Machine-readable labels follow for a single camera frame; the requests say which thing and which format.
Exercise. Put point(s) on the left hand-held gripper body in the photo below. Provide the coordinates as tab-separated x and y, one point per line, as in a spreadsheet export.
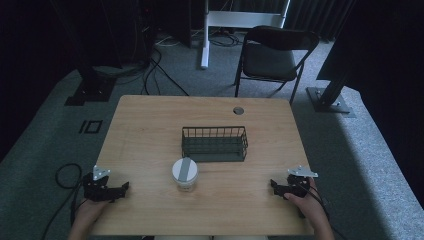
95	186

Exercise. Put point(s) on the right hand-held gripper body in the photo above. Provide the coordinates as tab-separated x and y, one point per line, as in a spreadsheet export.
300	182

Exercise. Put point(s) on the person's left hand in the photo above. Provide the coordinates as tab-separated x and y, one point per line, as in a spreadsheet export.
89	209

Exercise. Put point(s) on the person's right hand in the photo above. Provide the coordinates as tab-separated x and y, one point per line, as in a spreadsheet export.
308	205

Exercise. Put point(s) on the clear jar with white lid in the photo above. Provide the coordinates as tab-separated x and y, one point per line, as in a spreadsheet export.
185	171

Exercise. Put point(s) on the grey round table grommet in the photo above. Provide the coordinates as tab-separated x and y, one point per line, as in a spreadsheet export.
238	110

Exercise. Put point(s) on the black folding chair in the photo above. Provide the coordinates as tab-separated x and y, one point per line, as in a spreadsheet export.
270	60

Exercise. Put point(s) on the dark curtain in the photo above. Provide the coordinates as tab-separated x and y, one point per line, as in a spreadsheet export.
320	16

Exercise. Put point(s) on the metal stand with base plate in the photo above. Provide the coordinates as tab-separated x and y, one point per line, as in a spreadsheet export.
330	96

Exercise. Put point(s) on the black stand with base plate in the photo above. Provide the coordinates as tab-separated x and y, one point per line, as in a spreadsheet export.
91	86

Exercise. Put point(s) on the white desk frame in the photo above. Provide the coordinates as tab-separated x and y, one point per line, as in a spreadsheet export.
233	18

